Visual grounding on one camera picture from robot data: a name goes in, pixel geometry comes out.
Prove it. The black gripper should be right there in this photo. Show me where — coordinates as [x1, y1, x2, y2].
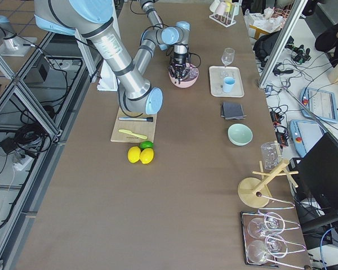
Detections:
[168, 53, 189, 79]

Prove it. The pink bowl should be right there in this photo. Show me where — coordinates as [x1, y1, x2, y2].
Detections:
[168, 63, 199, 88]

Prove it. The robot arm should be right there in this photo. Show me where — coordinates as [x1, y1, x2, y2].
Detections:
[139, 0, 164, 28]
[34, 1, 190, 115]

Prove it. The clear ice cubes pile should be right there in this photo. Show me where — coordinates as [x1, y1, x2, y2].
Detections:
[184, 66, 199, 82]

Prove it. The blue cup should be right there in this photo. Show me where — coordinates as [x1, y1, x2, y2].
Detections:
[222, 76, 235, 93]

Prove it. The pink cup on rack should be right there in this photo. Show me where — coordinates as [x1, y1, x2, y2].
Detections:
[214, 1, 227, 16]

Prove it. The wooden cup stand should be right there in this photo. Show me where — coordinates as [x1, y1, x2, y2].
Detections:
[238, 141, 298, 209]

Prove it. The cream serving tray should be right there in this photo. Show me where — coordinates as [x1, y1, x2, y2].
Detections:
[209, 66, 244, 98]

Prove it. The clear wine glass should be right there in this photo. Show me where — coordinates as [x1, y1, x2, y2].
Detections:
[221, 48, 235, 67]

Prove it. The steel muddler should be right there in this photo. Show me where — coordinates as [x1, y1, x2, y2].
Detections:
[118, 116, 154, 122]

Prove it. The grey folded cloth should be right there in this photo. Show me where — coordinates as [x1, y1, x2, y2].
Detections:
[220, 101, 246, 120]

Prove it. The wooden cutting board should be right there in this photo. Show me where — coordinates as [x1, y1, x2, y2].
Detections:
[110, 108, 157, 143]

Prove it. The yellow plastic knife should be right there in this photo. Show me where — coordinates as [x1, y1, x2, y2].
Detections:
[118, 129, 148, 140]

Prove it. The green lime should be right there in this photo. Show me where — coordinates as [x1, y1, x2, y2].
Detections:
[140, 141, 154, 150]

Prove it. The green bowl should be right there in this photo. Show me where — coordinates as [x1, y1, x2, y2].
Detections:
[228, 123, 253, 146]

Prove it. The yellow lemon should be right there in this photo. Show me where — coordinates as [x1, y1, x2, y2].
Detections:
[127, 146, 141, 163]
[140, 148, 154, 164]

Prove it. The hanging glass mug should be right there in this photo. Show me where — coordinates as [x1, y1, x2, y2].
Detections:
[261, 141, 279, 170]

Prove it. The blue teach pendant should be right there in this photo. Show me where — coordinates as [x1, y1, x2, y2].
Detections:
[300, 87, 338, 123]
[289, 120, 324, 158]

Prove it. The black monitor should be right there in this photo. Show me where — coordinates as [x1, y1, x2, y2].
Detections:
[298, 132, 338, 234]

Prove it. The upside-down wine glass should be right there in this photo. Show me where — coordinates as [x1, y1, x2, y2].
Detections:
[246, 233, 306, 267]
[247, 212, 301, 240]

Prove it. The black framed tray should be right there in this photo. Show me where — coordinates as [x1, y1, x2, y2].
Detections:
[239, 210, 312, 267]

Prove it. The white wire rack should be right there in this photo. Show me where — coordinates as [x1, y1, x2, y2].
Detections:
[209, 0, 242, 28]

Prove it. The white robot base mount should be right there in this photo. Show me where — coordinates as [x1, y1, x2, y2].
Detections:
[97, 60, 118, 92]

